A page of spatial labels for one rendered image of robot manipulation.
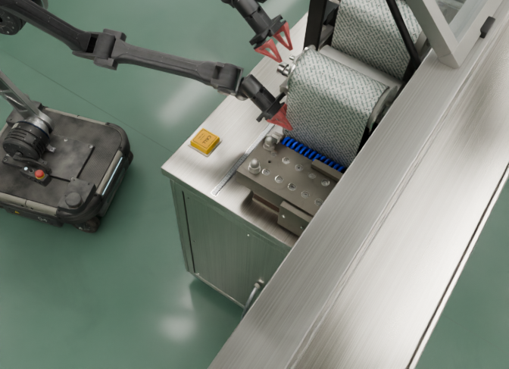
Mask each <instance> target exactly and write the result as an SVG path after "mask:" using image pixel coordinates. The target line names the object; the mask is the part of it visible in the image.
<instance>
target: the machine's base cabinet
mask: <svg viewBox="0 0 509 369"><path fill-rule="evenodd" d="M170 186H171V191H172V195H173V203H174V207H175V212H176V219H177V224H178V228H179V233H180V241H181V245H182V250H183V257H184V261H185V266H186V270H187V271H188V272H190V273H191V274H192V275H194V276H195V277H197V278H199V279H200V280H201V281H203V282H204V283H206V284H208V285H209V286H210V287H212V288H213V289H215V290H217V291H218V292H219V293H221V294H222V295H224V296H225V297H227V298H228V299H229V300H231V301H232V302H234V303H236V304H237V305H238V306H240V307H241V308H243V309H244V307H245V304H246V302H247V300H248V297H249V296H250V294H251V291H252V290H253V289H254V287H253V285H254V284H255V283H258V284H259V285H260V286H261V289H260V290H258V291H257V292H256V294H255V296H254V298H253V299H252V301H251V304H250V306H249V308H250V307H251V306H252V304H253V303H254V301H255V299H256V298H257V297H258V296H259V294H260V293H261V291H262V290H263V288H264V287H265V286H266V285H267V283H268V281H269V280H270V278H271V277H272V276H273V274H274V273H275V271H276V270H277V268H278V267H279V266H280V264H281V263H282V262H283V260H284V258H285V257H286V256H287V255H288V253H289V252H287V251H286V250H285V249H282V248H281V247H279V246H278V245H276V244H275V243H273V242H271V241H270V240H269V239H266V238H265V237H263V236H262V235H260V234H259V233H257V232H255V231H253V230H252V229H250V228H249V227H247V226H246V225H244V224H242V223H241V222H239V221H237V220H236V219H234V218H233V217H231V216H229V215H228V214H226V213H225V212H223V211H221V210H220V209H218V208H216V207H215V206H213V205H212V204H210V203H209V202H206V201H205V200H204V199H202V198H200V197H199V196H197V195H196V194H194V193H193V192H190V191H189V190H187V189H186V188H184V187H183V186H181V185H180V184H178V183H176V182H174V181H173V180H171V179H170ZM249 308H248V309H249Z"/></svg>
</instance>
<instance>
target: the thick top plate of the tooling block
mask: <svg viewBox="0 0 509 369"><path fill-rule="evenodd" d="M266 137H267V135H266V136H265V137H264V138H263V139H262V140H261V142H260V143H259V144H258V146H257V147H256V148H255V149H254V150H253V152H252V153H251V154H250V155H249V156H248V157H247V158H246V159H245V161H244V162H243V163H242V165H241V166H240V167H239V168H238V169H237V171H236V181H237V182H238V183H241V184H242V185H243V186H245V187H247V188H249V189H250V190H252V191H253V192H256V193H257V194H258V195H260V196H262V197H264V198H265V199H267V200H269V201H270V202H272V203H274V204H275V205H277V206H279V207H280V205H281V203H282V202H283V201H285V202H288V203H289V204H290V205H293V206H294V207H296V208H297V209H299V210H301V211H303V212H304V213H306V214H308V215H310V216H311V217H314V215H315V214H316V213H317V212H318V210H319V209H320V207H321V205H322V204H323V203H324V202H325V200H326V198H327V197H328V196H329V194H330V193H331V192H332V190H333V189H334V187H335V186H336V184H337V183H338V182H336V181H335V180H333V179H331V178H329V177H328V176H326V175H324V174H322V173H321V172H319V171H317V170H315V169H313V168H312V167H311V164H312V162H313V161H312V160H311V159H309V158H306V157H305V156H303V155H301V154H299V153H298V152H296V151H294V150H292V149H291V148H289V147H287V146H285V145H283V144H282V143H280V142H278V143H277V144H276V143H275V149H274V150H272V151H268V150H265V149H264V147H263V144H264V140H265V139H266ZM253 158H256V159H258V160H259V163H260V167H261V170H260V172H259V173H258V174H251V173H250V172H249V171H248V166H249V164H250V162H251V160H252V159H253Z"/></svg>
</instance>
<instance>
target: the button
mask: <svg viewBox="0 0 509 369"><path fill-rule="evenodd" d="M219 141H220V137H219V136H217V135H215V134H213V133H212V132H210V131H208V130H206V129H205V128H202V129H201V130H200V131H199V132H198V133H197V134H196V135H195V136H194V137H193V138H192V139H191V141H190V144H191V145H192V146H193V147H195V148H197V149H198V150H200V151H202V152H204V153H205V154H206V155H207V154H208V153H209V152H210V151H211V150H212V149H213V147H215V145H216V144H217V143H218V142H219Z"/></svg>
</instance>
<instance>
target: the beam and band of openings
mask: <svg viewBox="0 0 509 369"><path fill-rule="evenodd" d="M508 19H509V0H502V2H501V4H500V5H499V6H498V8H497V10H496V11H495V13H494V14H493V16H492V17H490V16H488V17H487V19H486V21H485V23H484V24H483V25H482V27H481V28H480V32H481V35H480V36H479V38H478V39H477V41H476V42H475V44H474V46H473V47H472V49H471V50H470V52H469V54H468V55H467V57H466V58H465V59H464V61H463V63H462V65H461V66H460V67H457V68H453V67H449V66H448V65H446V64H443V63H441V62H440V60H439V57H437V55H436V53H435V52H434V50H433V48H432V49H431V50H430V51H429V53H428V55H427V56H426V57H425V58H424V60H423V62H422V63H421V65H420V66H419V67H418V68H417V70H416V72H415V73H414V75H413V76H412V77H411V79H410V80H409V81H408V83H407V85H406V86H405V87H404V88H403V90H402V91H401V93H400V95H399V96H398V97H397V99H396V100H395V102H394V103H393V104H392V106H391V108H390V109H389V110H388V111H387V113H386V115H385V116H384V117H383V119H382V120H381V121H380V123H379V124H378V126H377V127H376V129H375V130H374V131H373V133H372V134H371V136H370V138H369V139H368V140H367V141H366V143H365V144H364V146H363V147H362V149H361V150H360V151H359V153H358V154H357V156H356V157H355V159H354V160H353V162H352V163H351V164H350V166H349V167H348V169H347V170H346V172H345V173H344V174H343V175H342V177H341V179H340V180H339V182H338V183H337V184H336V186H335V187H334V189H333V190H332V192H331V193H330V194H329V196H328V197H327V198H326V200H325V202H324V203H323V204H322V205H321V207H320V209H319V210H318V212H317V213H316V214H315V215H314V217H313V219H312V220H311V222H310V223H309V224H308V226H307V227H306V228H305V230H304V232H303V233H302V234H301V235H300V237H299V238H298V240H297V241H296V243H295V244H294V246H293V247H292V248H291V250H290V251H289V253H288V255H287V256H286V257H285V258H284V260H283V262H282V263H281V264H280V266H279V267H278V268H277V270H276V271H275V273H274V274H273V276H272V277H271V278H270V280H269V281H268V283H267V285H266V286H265V287H264V288H263V290H262V291H261V293H260V294H259V296H258V297H257V298H256V299H255V301H254V303H253V304H252V306H251V307H250V308H249V310H248V311H247V313H246V314H245V316H244V317H243V319H242V320H241V321H240V322H239V324H238V326H237V327H236V329H235V330H234V331H233V333H232V334H231V336H230V337H229V339H228V340H227V341H226V343H225V344H224V345H223V347H222V349H221V350H220V351H219V352H218V354H217V356H216V357H215V359H214V360H213V361H212V362H211V364H210V365H209V367H208V369H295V367H296V365H297V364H298V363H299V361H300V359H301V357H302V355H303V354H304V353H305V351H306V349H307V348H308V346H309V345H310V343H311V341H312V339H313V338H314V336H315V335H316V333H317V331H318V330H319V328H320V326H321V325H322V323H323V322H324V320H325V318H326V316H327V315H328V314H329V312H330V310H331V308H332V307H333V305H334V304H335V302H336V300H337V298H338V297H339V295H340V294H341V292H342V290H343V289H344V288H345V285H346V284H347V282H348V281H349V279H350V277H351V275H352V274H353V273H354V271H355V269H356V267H357V266H358V265H359V263H360V261H361V259H362V258H363V256H364V254H365V253H366V251H367V250H368V248H369V247H370V244H371V243H372V241H373V240H374V238H375V237H376V235H377V233H378V232H379V230H380V228H381V226H382V225H383V224H384V222H385V220H386V218H387V217H388V216H389V214H390V212H391V210H392V209H393V207H394V206H395V203H396V202H397V201H398V199H399V197H400V196H401V194H402V193H403V191H404V189H405V187H406V186H407V184H408V183H409V181H410V179H411V178H412V176H413V175H414V173H415V171H416V169H417V168H418V166H419V165H420V163H421V161H422V160H423V158H424V156H425V155H426V153H427V152H428V150H429V148H430V146H431V145H432V143H433V142H434V140H435V138H436V137H437V136H438V134H439V132H440V130H441V128H442V127H443V126H444V124H445V122H446V120H447V119H448V117H449V115H450V114H451V112H452V111H453V109H454V107H455V105H456V104H457V102H458V101H459V99H460V98H461V96H462V95H463V93H464V91H465V89H466V88H467V86H468V85H469V83H470V81H471V80H472V78H473V76H474V75H475V73H476V72H477V70H478V68H479V66H480V65H481V63H482V62H483V60H484V58H485V57H486V55H487V54H488V52H489V50H490V48H491V47H492V45H493V44H494V42H495V40H496V39H497V38H498V35H499V34H500V32H501V31H502V29H503V27H504V25H505V24H506V23H507V21H508Z"/></svg>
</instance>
